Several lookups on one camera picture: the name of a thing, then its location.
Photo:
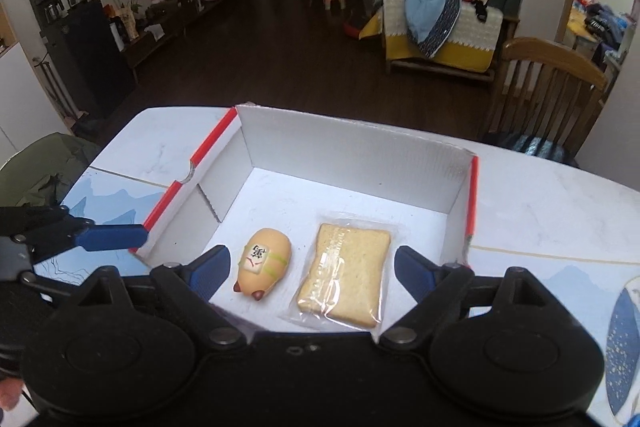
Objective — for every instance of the red cardboard box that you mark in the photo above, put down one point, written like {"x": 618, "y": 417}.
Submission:
{"x": 269, "y": 168}

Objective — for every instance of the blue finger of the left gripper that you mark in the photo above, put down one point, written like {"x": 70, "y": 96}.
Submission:
{"x": 111, "y": 237}

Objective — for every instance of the sofa with clothes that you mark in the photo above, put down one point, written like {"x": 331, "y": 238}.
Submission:
{"x": 448, "y": 35}

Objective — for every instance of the green jacket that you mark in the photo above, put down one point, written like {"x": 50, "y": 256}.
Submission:
{"x": 44, "y": 172}

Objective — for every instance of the person's left hand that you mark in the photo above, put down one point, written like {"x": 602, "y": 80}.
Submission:
{"x": 10, "y": 393}

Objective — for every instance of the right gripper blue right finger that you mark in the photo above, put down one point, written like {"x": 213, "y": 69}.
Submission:
{"x": 418, "y": 275}

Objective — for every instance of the packaged toast cracker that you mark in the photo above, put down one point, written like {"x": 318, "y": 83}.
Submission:
{"x": 345, "y": 276}

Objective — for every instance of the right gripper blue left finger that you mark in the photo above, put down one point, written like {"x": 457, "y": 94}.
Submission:
{"x": 207, "y": 272}

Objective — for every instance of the wooden dining chair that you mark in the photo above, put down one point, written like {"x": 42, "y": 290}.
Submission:
{"x": 545, "y": 100}

